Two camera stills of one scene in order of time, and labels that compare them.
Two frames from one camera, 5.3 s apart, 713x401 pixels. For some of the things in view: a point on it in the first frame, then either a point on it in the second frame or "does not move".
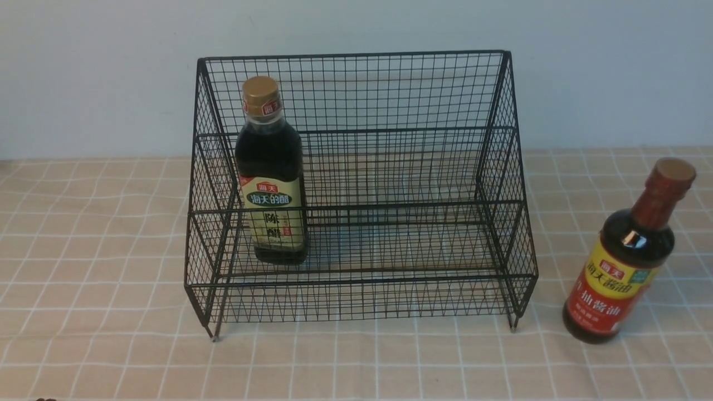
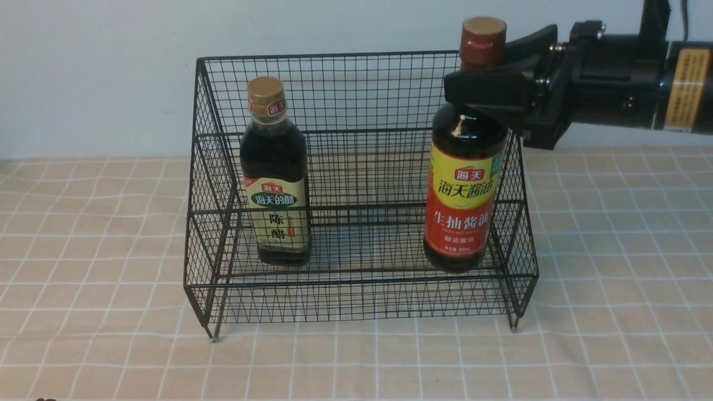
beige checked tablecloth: [93, 259] does not move
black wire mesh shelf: [416, 206] does not move
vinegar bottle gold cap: [268, 163] does not move
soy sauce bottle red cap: [630, 248] -> [465, 162]
